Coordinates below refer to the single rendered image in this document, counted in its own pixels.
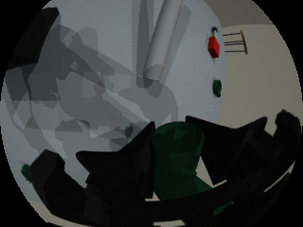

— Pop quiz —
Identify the grey metal pipe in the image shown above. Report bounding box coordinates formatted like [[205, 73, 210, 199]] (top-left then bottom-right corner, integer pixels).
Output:
[[143, 0, 183, 80]]

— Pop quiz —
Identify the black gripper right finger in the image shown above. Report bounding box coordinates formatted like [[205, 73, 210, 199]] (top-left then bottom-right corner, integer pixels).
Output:
[[185, 116, 266, 185]]

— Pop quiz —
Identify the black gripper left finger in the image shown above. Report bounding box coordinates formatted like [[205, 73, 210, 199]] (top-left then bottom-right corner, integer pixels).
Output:
[[76, 121, 156, 200]]

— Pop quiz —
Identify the dark green post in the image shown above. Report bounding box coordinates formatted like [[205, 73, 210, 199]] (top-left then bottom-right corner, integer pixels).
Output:
[[154, 160, 232, 216]]

